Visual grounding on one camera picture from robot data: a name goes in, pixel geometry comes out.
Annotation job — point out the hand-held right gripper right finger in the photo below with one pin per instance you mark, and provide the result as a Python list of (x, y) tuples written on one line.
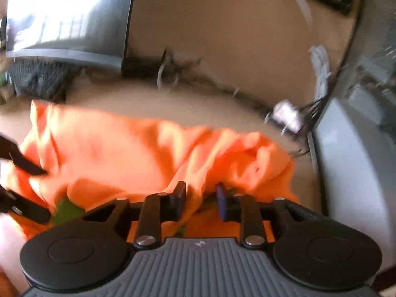
[(221, 202)]

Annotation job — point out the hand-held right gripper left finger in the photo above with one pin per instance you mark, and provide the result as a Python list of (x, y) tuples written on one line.
[(179, 198)]

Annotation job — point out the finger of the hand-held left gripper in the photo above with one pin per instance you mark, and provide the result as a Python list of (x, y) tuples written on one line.
[(24, 207), (18, 157)]

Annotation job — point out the orange pumpkin costume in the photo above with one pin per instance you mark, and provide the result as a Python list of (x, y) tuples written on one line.
[(123, 148)]

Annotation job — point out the black keyboard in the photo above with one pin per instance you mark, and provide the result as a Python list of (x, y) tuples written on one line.
[(40, 77)]

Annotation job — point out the crumpled white paper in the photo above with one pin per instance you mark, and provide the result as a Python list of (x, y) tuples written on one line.
[(287, 116)]

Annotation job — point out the black computer monitor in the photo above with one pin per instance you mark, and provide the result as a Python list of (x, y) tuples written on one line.
[(71, 15)]

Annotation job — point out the white computer case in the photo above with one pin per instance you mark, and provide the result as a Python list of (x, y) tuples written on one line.
[(362, 130)]

